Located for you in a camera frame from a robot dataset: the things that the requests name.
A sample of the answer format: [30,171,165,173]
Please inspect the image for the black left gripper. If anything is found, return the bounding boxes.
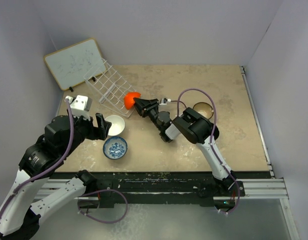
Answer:
[62,106,111,157]

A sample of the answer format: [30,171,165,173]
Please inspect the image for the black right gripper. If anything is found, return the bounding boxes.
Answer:
[133,97,163,131]

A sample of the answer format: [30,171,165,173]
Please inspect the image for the orange bowl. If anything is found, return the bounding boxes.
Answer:
[124,91,141,110]

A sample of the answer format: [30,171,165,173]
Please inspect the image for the blue white patterned bowl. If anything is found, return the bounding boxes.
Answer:
[103,136,128,160]

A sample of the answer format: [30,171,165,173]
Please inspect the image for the white wire dish rack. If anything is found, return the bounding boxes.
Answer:
[84,58,136,118]

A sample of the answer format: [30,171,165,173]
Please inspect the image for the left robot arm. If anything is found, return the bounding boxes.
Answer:
[0,113,112,240]

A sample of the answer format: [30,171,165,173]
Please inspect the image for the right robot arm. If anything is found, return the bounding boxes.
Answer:
[133,97,236,196]

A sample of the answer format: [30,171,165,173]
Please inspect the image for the brown glazed bowl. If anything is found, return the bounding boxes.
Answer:
[193,102,214,119]

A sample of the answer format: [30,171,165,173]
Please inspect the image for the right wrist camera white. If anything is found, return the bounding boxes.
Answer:
[159,97,172,106]

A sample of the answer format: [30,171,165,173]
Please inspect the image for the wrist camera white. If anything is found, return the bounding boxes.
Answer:
[65,95,92,120]
[159,97,172,106]

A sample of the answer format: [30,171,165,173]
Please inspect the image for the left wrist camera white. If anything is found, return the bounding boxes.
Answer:
[65,95,92,120]

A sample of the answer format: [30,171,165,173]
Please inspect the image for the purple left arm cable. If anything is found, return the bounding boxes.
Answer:
[0,99,75,233]

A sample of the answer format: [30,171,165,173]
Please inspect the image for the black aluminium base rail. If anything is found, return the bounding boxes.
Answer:
[38,171,289,208]

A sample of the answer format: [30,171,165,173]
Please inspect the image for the small whiteboard wooden frame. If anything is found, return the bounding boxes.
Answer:
[44,38,107,91]

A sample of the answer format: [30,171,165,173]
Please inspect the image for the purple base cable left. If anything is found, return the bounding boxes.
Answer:
[77,188,129,224]

